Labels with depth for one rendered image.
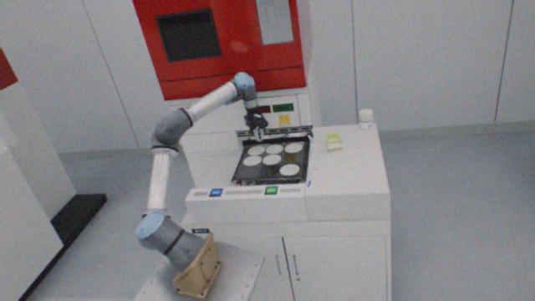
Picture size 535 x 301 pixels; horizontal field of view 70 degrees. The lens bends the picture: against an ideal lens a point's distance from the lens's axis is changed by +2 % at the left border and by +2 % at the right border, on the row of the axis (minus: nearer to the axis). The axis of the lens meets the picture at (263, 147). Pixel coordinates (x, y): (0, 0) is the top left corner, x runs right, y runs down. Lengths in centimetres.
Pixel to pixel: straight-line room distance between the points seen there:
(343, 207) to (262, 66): 83
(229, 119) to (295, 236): 81
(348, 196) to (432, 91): 230
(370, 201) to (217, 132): 104
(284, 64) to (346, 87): 174
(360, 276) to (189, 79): 133
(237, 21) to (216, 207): 90
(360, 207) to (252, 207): 47
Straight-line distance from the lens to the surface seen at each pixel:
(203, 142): 235
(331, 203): 166
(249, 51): 199
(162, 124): 162
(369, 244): 181
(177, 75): 215
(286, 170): 194
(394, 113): 382
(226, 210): 176
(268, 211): 172
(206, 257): 151
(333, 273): 195
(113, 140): 461
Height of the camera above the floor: 196
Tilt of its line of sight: 29 degrees down
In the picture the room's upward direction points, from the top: 11 degrees counter-clockwise
